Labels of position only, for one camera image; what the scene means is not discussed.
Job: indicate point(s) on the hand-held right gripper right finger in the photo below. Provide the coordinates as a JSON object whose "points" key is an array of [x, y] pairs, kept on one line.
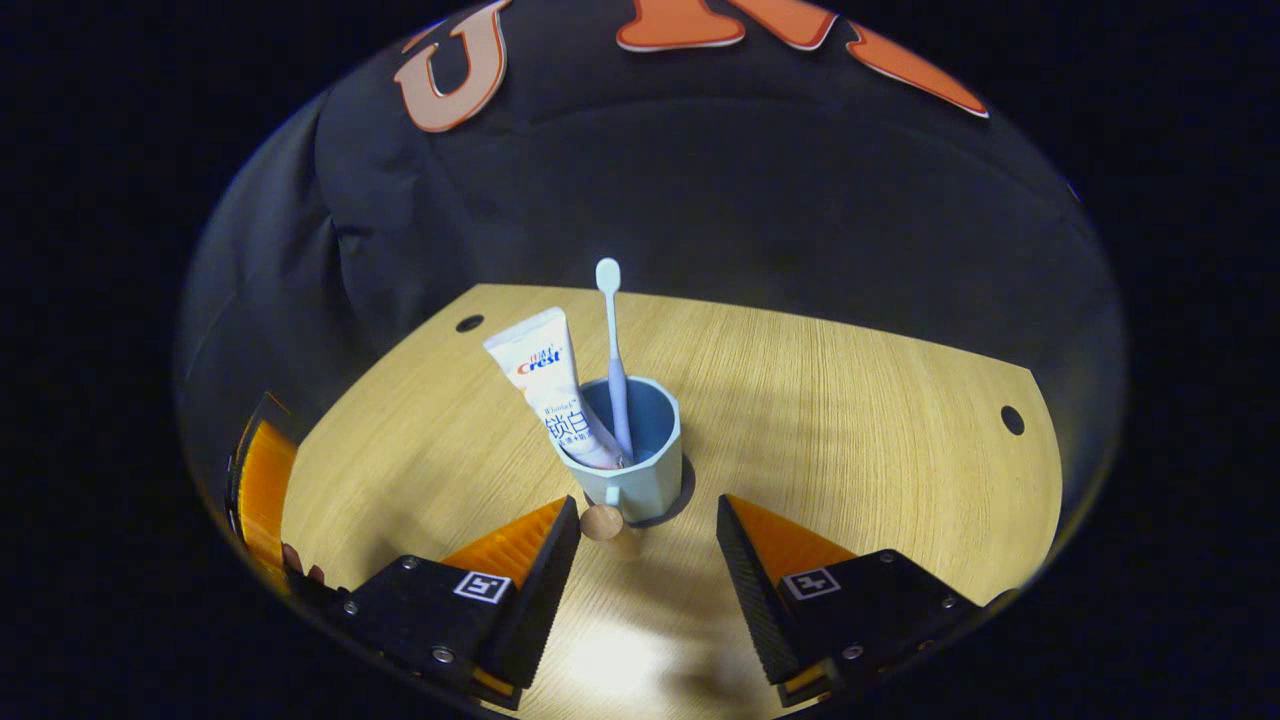
{"points": [[750, 600]]}

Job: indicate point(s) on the light wooden desktop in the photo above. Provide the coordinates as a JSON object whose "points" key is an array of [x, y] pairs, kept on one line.
{"points": [[850, 450]]}

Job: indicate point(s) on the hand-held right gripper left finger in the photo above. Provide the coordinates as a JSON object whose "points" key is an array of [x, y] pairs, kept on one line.
{"points": [[545, 600]]}

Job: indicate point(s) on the dark brown round coaster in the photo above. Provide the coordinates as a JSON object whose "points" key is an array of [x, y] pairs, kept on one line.
{"points": [[686, 490]]}

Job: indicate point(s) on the white toothpaste tube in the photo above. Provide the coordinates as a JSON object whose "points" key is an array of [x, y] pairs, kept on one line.
{"points": [[545, 380]]}

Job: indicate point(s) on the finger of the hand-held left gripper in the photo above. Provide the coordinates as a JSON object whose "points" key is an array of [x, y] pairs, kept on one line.
{"points": [[262, 480]]}

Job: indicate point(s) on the black backdrop cloth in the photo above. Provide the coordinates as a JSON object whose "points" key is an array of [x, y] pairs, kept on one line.
{"points": [[700, 180]]}

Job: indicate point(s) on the white toothbrush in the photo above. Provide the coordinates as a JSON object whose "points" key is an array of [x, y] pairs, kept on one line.
{"points": [[612, 340]]}

